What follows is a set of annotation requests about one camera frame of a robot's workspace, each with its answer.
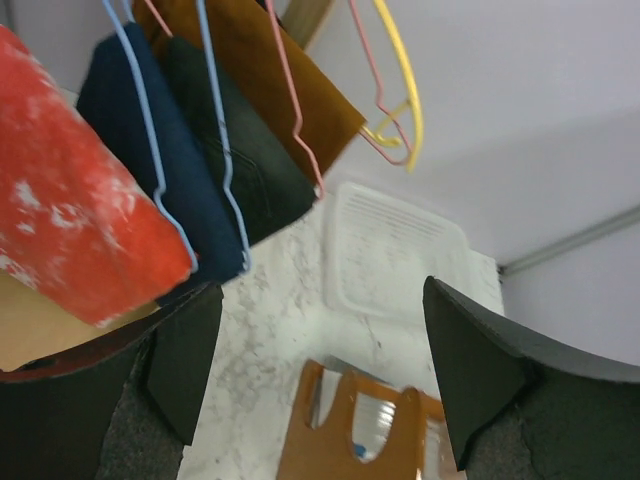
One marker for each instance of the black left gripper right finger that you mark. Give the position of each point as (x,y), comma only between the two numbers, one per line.
(521,405)

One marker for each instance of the yellow plastic hanger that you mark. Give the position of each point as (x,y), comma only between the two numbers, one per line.
(388,134)

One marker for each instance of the light blue wire hanger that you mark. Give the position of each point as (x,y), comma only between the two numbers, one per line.
(141,92)

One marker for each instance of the black trousers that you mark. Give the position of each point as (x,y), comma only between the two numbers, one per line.
(270,189)

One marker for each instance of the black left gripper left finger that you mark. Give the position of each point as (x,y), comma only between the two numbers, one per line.
(122,406)

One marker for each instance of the red white trousers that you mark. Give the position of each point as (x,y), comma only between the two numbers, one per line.
(75,225)

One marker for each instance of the brown trousers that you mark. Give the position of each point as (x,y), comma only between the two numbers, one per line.
(256,62)

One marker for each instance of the navy blue trousers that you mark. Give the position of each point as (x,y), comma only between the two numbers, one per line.
(108,101)

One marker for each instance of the orange wooden rack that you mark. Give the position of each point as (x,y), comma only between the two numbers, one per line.
(328,451)

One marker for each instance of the pink wire hanger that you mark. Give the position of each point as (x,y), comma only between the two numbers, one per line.
(304,110)

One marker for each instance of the white plastic basket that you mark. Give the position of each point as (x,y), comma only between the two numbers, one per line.
(380,250)

